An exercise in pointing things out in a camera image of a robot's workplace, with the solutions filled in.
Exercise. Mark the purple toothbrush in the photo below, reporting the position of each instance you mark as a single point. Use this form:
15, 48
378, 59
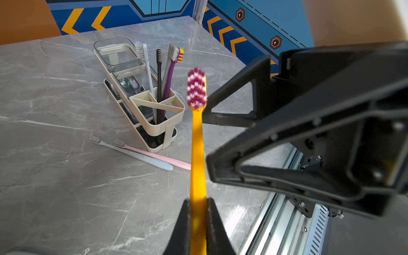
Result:
171, 70

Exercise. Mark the white blue toothbrush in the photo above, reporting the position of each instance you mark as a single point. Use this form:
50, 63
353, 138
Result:
146, 85

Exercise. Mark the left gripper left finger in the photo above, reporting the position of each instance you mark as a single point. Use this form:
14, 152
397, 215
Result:
180, 240

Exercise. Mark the clear plastic cup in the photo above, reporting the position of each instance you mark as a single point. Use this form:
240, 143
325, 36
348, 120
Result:
126, 75
115, 52

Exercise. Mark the white toothbrush holder rack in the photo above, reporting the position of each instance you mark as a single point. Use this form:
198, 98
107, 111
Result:
153, 123

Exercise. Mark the far clear plastic cup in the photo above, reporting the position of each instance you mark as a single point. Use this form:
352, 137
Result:
115, 52

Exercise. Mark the yellow toothbrush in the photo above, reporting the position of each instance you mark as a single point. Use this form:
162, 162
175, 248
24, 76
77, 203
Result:
197, 101

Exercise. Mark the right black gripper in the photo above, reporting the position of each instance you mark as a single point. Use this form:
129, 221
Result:
330, 84

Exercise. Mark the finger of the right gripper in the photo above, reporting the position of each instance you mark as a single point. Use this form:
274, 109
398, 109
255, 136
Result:
358, 166
245, 99

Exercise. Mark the black toothbrush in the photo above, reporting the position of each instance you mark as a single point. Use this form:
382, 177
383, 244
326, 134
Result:
159, 60

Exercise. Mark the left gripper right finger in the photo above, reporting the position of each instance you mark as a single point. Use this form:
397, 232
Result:
218, 242

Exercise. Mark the pink toothbrush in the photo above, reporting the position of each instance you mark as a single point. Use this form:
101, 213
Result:
172, 161

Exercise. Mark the near clear plastic cup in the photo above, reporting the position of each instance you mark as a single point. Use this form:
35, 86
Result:
126, 75

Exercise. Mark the light blue toothbrush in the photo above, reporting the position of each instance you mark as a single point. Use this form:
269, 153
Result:
149, 160

